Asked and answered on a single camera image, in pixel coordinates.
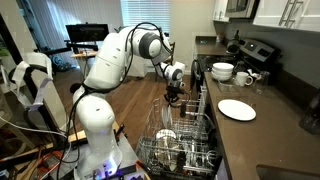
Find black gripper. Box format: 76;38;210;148
165;85;188;118

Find white dinner plate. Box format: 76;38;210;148
165;103;174;129
217;98;257;122
161;104;168;129

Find white upturned bowl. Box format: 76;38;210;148
155;128;177;141

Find white ceramic bowl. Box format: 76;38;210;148
212;62;235;74
211;73;234;82
211;69;234;78

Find clear glass food container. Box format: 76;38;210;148
218;79;242;95

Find white mug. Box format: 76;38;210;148
234;71;254;88

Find grey robot mounting table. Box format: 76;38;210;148
58;131;151;180

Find black steel stove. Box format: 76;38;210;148
190;37;280;101

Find white window blinds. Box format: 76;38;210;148
120;0;171;35

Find wooden desk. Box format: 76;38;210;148
64;39;111;81

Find stainless steel microwave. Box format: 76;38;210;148
224;0;260;20

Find steel kitchen sink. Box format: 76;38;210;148
255;164;320;180

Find black computer monitor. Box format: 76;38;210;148
65;23;110;43

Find white wire dishwasher rack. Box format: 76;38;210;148
135;85;223;178

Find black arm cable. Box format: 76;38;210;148
56;21;174;180

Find small white wall cabinet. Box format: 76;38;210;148
212;0;232;23

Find silver cabinet door handle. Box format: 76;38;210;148
286;0;305;29
278;0;296;28

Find white strap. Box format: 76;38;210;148
8;52;54;112

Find orange cable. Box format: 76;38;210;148
31;149;65;176

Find white cable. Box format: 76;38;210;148
0;115;68;138

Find black stand frame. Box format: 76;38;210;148
0;13;69;141

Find white two-door wall cabinet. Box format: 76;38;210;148
252;0;320;33

